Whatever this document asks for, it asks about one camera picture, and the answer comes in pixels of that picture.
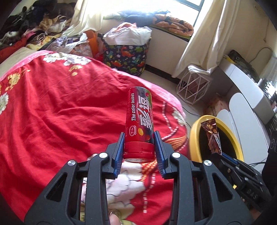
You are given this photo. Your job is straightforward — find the orange patterned folded quilt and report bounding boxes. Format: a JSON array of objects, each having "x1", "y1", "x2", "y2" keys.
[{"x1": 152, "y1": 14, "x2": 194, "y2": 37}]

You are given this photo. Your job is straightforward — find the white wire frame stool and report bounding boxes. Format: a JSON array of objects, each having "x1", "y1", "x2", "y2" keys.
[{"x1": 177, "y1": 64, "x2": 212, "y2": 105}]

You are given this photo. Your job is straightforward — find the black floor cable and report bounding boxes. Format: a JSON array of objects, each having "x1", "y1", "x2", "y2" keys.
[{"x1": 181, "y1": 105, "x2": 202, "y2": 128}]

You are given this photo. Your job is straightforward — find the white vanity desk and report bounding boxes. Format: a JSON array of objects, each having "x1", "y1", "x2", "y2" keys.
[{"x1": 219, "y1": 58, "x2": 275, "y2": 125}]

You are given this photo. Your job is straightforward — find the cream curtain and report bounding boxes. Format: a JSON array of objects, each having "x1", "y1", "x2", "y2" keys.
[
  {"x1": 172, "y1": 1, "x2": 240, "y2": 78},
  {"x1": 61, "y1": 0, "x2": 107, "y2": 37}
]

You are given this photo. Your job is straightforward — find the dinosaur print laundry basket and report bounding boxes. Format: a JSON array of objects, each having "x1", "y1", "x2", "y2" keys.
[{"x1": 103, "y1": 38, "x2": 151, "y2": 77}]

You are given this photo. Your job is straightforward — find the white curved dresser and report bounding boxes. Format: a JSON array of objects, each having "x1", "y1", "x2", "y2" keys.
[{"x1": 216, "y1": 92, "x2": 272, "y2": 167}]

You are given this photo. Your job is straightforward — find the pile of dark clothes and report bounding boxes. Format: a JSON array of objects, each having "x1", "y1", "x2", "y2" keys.
[{"x1": 1, "y1": 1, "x2": 77, "y2": 62}]

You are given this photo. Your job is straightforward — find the orange cardboard box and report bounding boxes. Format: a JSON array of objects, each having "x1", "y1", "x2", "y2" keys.
[{"x1": 204, "y1": 93, "x2": 229, "y2": 117}]

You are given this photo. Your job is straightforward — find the brown snack wrapper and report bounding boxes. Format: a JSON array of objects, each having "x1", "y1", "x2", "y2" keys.
[{"x1": 201, "y1": 119, "x2": 222, "y2": 155}]

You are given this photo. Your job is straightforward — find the orange bag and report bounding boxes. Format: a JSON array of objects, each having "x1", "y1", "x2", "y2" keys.
[{"x1": 85, "y1": 30, "x2": 99, "y2": 58}]

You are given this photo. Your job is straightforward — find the red floral blanket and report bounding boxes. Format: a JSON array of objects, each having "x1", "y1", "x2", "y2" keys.
[{"x1": 1, "y1": 52, "x2": 189, "y2": 219}]

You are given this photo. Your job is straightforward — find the red candy tube can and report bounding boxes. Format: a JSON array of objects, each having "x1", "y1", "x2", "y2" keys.
[{"x1": 123, "y1": 87, "x2": 155, "y2": 163}]

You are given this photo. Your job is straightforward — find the dark camouflage bag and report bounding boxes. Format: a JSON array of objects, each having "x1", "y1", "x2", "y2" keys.
[{"x1": 228, "y1": 50, "x2": 260, "y2": 83}]

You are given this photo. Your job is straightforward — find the floral pink pillow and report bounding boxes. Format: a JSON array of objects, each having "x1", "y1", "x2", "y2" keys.
[{"x1": 70, "y1": 42, "x2": 93, "y2": 58}]

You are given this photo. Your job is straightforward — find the person's left hand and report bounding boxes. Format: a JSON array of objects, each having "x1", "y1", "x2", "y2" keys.
[{"x1": 109, "y1": 211, "x2": 121, "y2": 225}]

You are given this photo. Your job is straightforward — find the clear cosmetics organiser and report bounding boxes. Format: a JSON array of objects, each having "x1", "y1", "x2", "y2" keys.
[{"x1": 257, "y1": 78, "x2": 276, "y2": 104}]

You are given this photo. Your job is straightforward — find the cream curtain left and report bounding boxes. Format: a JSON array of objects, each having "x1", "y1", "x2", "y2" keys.
[{"x1": 61, "y1": 0, "x2": 107, "y2": 37}]

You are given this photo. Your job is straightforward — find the white clothes in basket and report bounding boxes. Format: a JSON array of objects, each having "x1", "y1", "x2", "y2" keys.
[{"x1": 103, "y1": 22, "x2": 152, "y2": 46}]

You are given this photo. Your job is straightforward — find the yellow rimmed black trash bin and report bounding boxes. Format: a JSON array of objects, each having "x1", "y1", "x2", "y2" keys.
[{"x1": 189, "y1": 115, "x2": 244, "y2": 167}]

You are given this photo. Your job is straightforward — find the cream curtain right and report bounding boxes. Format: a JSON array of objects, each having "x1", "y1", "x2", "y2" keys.
[{"x1": 172, "y1": 1, "x2": 240, "y2": 78}]

